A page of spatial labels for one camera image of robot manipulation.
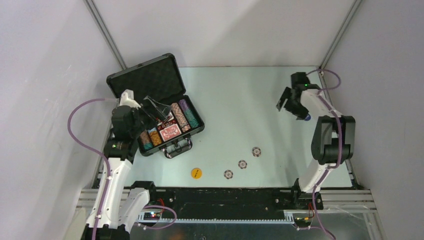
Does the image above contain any red playing card deck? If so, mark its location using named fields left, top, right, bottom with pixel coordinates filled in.
left=159, top=123, right=182, bottom=142

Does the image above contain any black poker set case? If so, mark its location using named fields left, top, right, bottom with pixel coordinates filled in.
left=106, top=53, right=205, bottom=159

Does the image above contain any blue small blind button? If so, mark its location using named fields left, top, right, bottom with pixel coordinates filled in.
left=304, top=114, right=312, bottom=121

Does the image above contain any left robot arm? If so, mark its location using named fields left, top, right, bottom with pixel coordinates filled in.
left=81, top=96, right=171, bottom=240

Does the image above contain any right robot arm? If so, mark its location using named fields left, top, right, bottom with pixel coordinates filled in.
left=276, top=72, right=356, bottom=196

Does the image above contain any purple chip stack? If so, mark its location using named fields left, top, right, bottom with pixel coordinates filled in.
left=178, top=99, right=190, bottom=112

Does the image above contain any orange blue chip stack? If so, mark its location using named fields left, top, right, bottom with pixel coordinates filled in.
left=147, top=128, right=163, bottom=147

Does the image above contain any pink brown chip stack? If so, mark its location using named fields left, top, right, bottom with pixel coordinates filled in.
left=171, top=102, right=191, bottom=133

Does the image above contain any brown teal chip stack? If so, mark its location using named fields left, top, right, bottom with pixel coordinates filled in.
left=140, top=131, right=154, bottom=151

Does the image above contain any poker chip near triangle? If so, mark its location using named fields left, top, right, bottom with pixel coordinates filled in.
left=251, top=147, right=262, bottom=157

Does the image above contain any yellow round button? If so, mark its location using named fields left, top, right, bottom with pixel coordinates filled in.
left=190, top=167, right=203, bottom=180

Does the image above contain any poker chip middle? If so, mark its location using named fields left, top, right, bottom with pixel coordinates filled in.
left=237, top=160, right=248, bottom=169

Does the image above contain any poker chip lower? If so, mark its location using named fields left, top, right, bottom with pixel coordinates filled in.
left=223, top=169, right=234, bottom=180

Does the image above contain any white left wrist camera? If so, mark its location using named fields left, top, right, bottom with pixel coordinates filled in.
left=119, top=89, right=141, bottom=109

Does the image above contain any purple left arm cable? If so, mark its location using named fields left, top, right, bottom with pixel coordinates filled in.
left=67, top=97, right=178, bottom=240

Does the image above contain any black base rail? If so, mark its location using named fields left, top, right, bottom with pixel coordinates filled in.
left=128, top=181, right=324, bottom=221

